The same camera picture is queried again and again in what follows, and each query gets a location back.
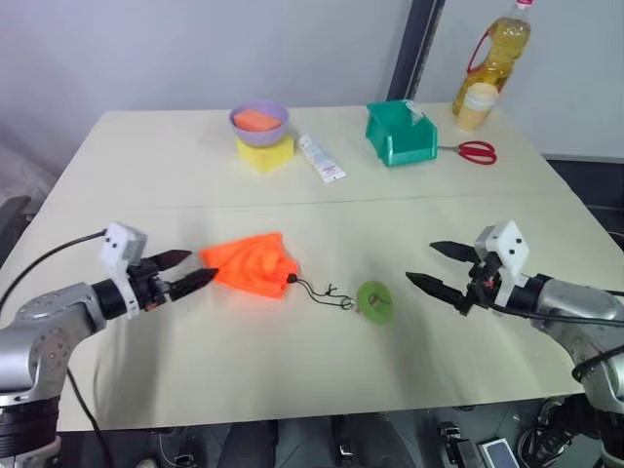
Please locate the orange sponge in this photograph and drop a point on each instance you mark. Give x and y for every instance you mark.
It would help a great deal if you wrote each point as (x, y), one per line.
(253, 120)

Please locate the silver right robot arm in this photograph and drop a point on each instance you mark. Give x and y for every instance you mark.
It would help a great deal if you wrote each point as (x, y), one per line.
(575, 302)

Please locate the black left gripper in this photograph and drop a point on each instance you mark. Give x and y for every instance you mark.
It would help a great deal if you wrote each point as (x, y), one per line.
(146, 285)

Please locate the pale yellow lidded cup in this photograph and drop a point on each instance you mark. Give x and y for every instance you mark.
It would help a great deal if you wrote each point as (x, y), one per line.
(475, 114)

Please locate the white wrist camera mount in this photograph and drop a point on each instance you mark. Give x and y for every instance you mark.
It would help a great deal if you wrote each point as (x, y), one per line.
(509, 246)
(117, 244)

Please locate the dark upright pillar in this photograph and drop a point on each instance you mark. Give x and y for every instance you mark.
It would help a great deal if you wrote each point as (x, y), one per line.
(414, 39)

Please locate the green plastic bin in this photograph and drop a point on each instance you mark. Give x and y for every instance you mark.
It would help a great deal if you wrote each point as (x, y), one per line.
(409, 146)

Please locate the purple bowl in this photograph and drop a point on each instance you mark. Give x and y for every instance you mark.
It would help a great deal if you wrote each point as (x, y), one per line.
(258, 138)

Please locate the cooking oil bottle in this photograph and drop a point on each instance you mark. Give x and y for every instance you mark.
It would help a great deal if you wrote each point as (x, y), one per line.
(502, 44)

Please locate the green round felt disc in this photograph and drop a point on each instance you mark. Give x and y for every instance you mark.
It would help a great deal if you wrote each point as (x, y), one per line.
(365, 292)

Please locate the clear plastic packet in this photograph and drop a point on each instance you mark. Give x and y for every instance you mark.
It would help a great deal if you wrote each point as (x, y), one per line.
(414, 114)

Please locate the yellow sponge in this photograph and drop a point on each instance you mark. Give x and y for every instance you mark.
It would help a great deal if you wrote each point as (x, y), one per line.
(265, 158)

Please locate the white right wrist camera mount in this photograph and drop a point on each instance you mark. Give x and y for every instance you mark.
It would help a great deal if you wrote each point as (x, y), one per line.
(509, 246)

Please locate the grey phone-like device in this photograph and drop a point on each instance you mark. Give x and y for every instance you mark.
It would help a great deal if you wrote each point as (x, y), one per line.
(497, 454)

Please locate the white printed tube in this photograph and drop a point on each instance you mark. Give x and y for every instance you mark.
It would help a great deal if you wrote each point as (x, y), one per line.
(319, 158)

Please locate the black clamp device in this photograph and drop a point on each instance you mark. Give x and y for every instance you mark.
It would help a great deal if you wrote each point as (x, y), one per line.
(458, 448)

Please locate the dark grey chair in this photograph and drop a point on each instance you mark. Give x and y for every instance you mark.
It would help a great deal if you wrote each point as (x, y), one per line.
(10, 219)

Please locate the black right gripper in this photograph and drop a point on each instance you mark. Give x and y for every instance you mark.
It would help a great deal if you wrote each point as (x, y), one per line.
(482, 285)

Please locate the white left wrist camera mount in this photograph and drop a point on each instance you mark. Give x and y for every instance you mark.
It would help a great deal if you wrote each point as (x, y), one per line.
(117, 244)

